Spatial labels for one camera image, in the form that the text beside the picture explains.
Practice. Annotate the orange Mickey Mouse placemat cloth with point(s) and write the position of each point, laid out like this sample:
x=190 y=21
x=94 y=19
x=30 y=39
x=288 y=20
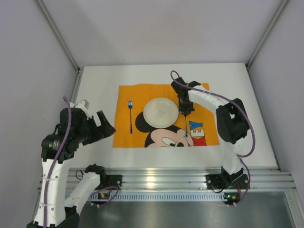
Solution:
x=201 y=123

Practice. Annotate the slotted grey cable duct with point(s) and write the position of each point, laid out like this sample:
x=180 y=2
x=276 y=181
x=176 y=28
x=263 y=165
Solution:
x=122 y=196

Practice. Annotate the left corner aluminium post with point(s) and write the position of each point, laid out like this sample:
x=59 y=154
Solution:
x=55 y=30

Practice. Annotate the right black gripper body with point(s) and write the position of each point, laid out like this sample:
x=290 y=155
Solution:
x=185 y=109

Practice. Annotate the blue metallic fork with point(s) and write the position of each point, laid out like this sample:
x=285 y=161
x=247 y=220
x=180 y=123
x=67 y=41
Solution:
x=130 y=106

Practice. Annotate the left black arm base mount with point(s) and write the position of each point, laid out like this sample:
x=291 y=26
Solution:
x=109 y=180

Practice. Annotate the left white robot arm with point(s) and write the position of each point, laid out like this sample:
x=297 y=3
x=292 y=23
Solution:
x=55 y=210

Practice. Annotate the cream ceramic plate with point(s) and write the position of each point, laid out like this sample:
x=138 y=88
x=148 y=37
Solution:
x=160 y=112

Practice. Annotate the right corner aluminium post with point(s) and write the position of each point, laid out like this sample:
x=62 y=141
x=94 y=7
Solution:
x=267 y=32

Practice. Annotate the aluminium extrusion rail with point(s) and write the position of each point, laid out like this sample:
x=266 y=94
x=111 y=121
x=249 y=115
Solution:
x=195 y=179

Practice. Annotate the blue metallic spoon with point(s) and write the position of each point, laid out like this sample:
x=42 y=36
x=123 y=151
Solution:
x=186 y=126

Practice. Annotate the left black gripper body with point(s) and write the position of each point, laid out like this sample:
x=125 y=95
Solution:
x=95 y=127

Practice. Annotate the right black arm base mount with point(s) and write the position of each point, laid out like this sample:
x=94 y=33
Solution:
x=226 y=181

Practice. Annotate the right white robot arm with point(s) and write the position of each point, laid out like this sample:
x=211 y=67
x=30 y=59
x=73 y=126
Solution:
x=232 y=122

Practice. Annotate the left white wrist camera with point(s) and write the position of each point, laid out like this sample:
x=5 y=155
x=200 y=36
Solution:
x=84 y=105

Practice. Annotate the corner aluminium post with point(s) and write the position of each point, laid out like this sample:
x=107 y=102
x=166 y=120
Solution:
x=55 y=30
x=267 y=32

